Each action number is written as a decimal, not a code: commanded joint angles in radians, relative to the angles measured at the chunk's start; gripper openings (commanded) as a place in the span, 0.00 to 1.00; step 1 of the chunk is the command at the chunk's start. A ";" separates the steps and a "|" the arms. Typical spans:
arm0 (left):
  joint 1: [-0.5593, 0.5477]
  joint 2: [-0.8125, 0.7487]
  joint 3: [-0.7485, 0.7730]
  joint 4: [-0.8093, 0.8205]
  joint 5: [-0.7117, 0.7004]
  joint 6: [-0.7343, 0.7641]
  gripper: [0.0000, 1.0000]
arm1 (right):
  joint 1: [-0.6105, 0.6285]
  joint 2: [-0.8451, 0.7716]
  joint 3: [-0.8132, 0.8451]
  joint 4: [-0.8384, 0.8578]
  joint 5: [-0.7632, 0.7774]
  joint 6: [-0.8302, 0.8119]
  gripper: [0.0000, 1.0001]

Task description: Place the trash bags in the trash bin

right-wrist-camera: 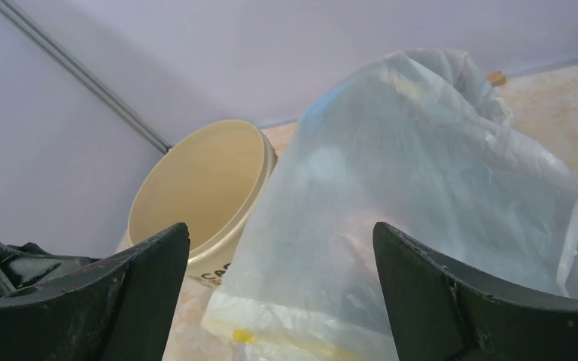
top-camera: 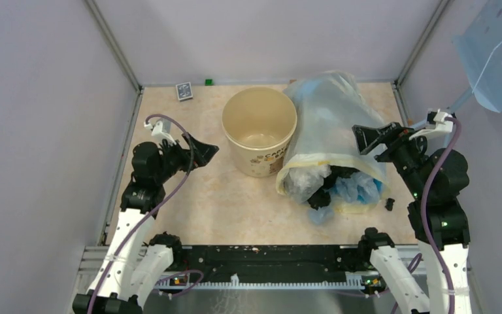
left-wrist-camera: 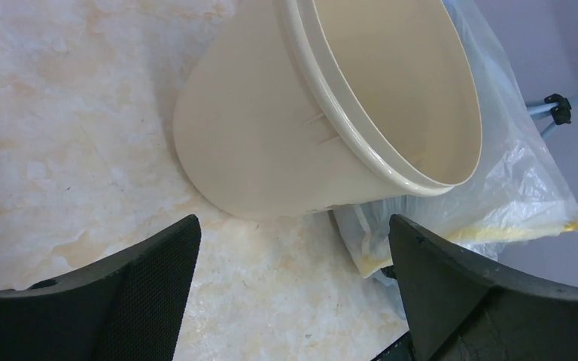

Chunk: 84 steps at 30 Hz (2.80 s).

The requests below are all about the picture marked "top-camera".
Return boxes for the white clear plastic bag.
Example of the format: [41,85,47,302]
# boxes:
[283,164,331,203]

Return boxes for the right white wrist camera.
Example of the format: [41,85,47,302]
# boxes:
[409,109,454,141]

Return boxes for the large translucent plastic bag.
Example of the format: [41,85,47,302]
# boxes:
[276,71,389,213]

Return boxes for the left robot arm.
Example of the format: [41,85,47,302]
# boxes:
[72,134,219,313]

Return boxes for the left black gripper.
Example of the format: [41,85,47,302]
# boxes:
[154,131,218,184]

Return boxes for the small black plastic clip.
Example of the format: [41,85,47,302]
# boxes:
[384,198,395,211]

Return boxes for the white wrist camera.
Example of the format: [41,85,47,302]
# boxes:
[144,118,177,145]
[409,109,454,141]

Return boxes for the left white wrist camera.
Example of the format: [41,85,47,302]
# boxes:
[144,118,177,145]

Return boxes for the white toothed cable rail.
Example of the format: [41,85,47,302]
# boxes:
[156,273,365,291]

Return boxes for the blue tripod stand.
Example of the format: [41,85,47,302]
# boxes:
[409,88,473,129]

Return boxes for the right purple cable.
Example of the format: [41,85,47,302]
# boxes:
[389,116,463,314]

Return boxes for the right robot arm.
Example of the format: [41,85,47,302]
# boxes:
[352,117,471,313]

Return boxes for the beige round trash bin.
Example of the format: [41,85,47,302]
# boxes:
[222,87,297,177]

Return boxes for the blue perforated lamp panel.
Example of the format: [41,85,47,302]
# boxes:
[453,1,502,113]

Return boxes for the blue plastic bag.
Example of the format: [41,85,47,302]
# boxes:
[333,172,384,205]

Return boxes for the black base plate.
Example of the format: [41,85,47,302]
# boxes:
[167,245,375,283]

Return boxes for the small blue bag piece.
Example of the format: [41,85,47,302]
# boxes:
[308,206,335,225]

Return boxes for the black trash bag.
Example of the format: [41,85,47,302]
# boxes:
[307,188,331,210]
[322,166,359,189]

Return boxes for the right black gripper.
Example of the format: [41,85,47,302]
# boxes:
[352,120,431,198]

